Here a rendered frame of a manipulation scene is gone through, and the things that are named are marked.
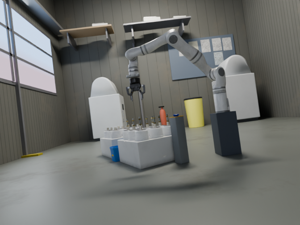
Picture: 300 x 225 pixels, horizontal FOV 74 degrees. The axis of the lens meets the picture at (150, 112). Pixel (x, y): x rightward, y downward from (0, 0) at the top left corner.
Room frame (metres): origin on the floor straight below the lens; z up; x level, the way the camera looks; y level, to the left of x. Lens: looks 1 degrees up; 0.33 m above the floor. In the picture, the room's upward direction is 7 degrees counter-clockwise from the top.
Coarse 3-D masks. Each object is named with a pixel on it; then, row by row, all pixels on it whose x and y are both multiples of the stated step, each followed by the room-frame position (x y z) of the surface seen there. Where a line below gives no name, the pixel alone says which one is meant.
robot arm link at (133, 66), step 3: (129, 60) 1.45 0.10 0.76; (135, 60) 1.44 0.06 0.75; (129, 63) 1.45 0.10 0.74; (132, 63) 1.39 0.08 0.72; (135, 63) 1.40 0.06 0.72; (129, 66) 1.40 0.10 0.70; (132, 66) 1.39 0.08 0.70; (135, 66) 1.40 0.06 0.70; (129, 69) 1.40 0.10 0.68; (132, 69) 1.39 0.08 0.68; (135, 69) 1.39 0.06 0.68
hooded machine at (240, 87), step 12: (228, 60) 3.95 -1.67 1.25; (240, 60) 3.95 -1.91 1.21; (228, 72) 3.94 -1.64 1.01; (240, 72) 3.95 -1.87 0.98; (228, 84) 3.90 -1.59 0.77; (240, 84) 3.91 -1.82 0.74; (252, 84) 3.92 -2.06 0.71; (228, 96) 3.90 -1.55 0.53; (240, 96) 3.91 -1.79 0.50; (252, 96) 3.92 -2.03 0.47; (240, 108) 3.91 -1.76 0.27; (252, 108) 3.91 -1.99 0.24; (240, 120) 3.95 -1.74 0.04; (252, 120) 3.95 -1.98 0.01
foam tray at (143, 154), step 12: (120, 144) 1.61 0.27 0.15; (132, 144) 1.39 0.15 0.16; (144, 144) 1.34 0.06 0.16; (156, 144) 1.39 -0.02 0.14; (168, 144) 1.44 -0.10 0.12; (120, 156) 1.64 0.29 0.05; (132, 156) 1.42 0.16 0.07; (144, 156) 1.34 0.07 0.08; (156, 156) 1.38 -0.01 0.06; (168, 156) 1.43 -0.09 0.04; (144, 168) 1.34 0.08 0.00
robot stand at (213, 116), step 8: (224, 112) 1.39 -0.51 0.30; (232, 112) 1.39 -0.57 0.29; (216, 120) 1.41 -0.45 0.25; (224, 120) 1.39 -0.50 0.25; (232, 120) 1.39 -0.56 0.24; (216, 128) 1.43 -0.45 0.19; (224, 128) 1.39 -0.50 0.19; (232, 128) 1.39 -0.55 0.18; (216, 136) 1.45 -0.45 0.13; (224, 136) 1.39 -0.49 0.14; (232, 136) 1.39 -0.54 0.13; (216, 144) 1.48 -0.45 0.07; (224, 144) 1.39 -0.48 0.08; (232, 144) 1.39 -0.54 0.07; (240, 144) 1.39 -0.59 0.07; (216, 152) 1.50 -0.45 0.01; (224, 152) 1.39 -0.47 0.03; (232, 152) 1.39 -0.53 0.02; (240, 152) 1.39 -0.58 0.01
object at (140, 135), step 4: (136, 132) 1.39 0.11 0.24; (140, 132) 1.38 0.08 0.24; (144, 132) 1.38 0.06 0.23; (136, 136) 1.39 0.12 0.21; (140, 136) 1.38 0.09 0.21; (144, 136) 1.38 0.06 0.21; (148, 136) 1.41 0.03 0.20; (136, 140) 1.40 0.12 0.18; (140, 140) 1.38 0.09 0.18; (144, 140) 1.38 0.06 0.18
